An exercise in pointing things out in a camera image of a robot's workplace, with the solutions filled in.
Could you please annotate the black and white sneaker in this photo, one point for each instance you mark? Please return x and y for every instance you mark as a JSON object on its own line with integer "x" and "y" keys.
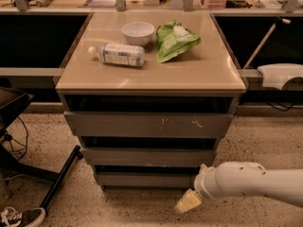
{"x": 10, "y": 217}

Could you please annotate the grey drawer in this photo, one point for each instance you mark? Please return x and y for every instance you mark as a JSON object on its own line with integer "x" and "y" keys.
{"x": 147, "y": 157}
{"x": 145, "y": 180}
{"x": 156, "y": 125}

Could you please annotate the grey bottom drawer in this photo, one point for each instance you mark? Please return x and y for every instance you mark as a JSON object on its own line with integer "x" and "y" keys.
{"x": 145, "y": 180}

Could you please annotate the white stick with tip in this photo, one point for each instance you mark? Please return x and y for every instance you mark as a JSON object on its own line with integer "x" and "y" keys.
{"x": 277, "y": 21}

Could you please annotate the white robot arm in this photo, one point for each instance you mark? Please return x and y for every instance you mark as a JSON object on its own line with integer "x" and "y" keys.
{"x": 243, "y": 179}

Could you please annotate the white bowl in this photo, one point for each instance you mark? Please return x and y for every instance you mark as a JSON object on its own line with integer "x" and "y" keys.
{"x": 138, "y": 33}

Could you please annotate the grey drawer cabinet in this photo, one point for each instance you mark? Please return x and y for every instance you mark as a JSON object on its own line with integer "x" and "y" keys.
{"x": 204, "y": 80}

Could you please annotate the green chip bag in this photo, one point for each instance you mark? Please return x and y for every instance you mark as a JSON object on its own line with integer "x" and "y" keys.
{"x": 172, "y": 39}

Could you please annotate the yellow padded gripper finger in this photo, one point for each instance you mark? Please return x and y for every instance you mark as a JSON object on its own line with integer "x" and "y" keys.
{"x": 190, "y": 200}

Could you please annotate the clear plastic water bottle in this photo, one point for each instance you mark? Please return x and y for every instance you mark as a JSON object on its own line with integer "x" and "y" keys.
{"x": 120, "y": 54}

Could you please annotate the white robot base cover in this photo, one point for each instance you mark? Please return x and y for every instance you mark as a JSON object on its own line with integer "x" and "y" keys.
{"x": 278, "y": 74}

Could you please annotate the grey top drawer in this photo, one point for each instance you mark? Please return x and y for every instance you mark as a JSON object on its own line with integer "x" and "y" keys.
{"x": 156, "y": 125}

